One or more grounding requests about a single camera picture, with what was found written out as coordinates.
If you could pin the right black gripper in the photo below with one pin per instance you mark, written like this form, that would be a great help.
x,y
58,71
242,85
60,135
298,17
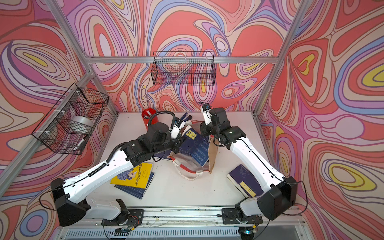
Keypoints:
x,y
203,127

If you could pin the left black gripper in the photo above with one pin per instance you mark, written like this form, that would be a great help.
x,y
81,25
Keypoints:
x,y
178,142

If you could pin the blue book yellow label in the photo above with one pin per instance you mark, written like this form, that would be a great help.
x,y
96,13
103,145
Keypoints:
x,y
195,146

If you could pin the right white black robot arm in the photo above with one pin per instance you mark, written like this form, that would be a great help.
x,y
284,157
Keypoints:
x,y
279,192

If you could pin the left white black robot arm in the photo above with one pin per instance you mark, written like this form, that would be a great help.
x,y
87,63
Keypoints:
x,y
70,196

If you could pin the bottom dark blue book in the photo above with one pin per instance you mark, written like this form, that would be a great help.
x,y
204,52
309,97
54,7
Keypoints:
x,y
163,156

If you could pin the red pen holder cup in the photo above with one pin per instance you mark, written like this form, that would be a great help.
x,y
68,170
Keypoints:
x,y
146,114

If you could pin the yellow cover book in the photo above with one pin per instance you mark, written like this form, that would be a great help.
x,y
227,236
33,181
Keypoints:
x,y
137,177

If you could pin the blue book under yellow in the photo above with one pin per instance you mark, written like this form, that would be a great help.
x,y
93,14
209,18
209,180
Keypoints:
x,y
136,192

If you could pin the purple book yellow label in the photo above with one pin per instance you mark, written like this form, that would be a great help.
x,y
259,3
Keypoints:
x,y
245,182

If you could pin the white marker in basket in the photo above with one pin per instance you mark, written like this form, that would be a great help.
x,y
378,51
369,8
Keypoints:
x,y
81,145

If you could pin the silver tape roll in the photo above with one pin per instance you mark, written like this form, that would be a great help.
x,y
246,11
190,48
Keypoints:
x,y
80,125

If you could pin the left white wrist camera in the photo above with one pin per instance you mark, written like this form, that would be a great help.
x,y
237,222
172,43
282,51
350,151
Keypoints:
x,y
176,129

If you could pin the back black wire basket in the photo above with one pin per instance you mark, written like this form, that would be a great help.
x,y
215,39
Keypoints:
x,y
184,68

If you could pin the black wire basket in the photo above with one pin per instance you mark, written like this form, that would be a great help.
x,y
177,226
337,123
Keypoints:
x,y
76,101
184,68

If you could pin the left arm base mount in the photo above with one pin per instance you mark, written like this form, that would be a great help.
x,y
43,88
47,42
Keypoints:
x,y
127,217

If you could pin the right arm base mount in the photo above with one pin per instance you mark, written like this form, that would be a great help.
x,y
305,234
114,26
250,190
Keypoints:
x,y
234,215

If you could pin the left black wire basket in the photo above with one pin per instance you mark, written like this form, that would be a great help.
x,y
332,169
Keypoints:
x,y
76,101

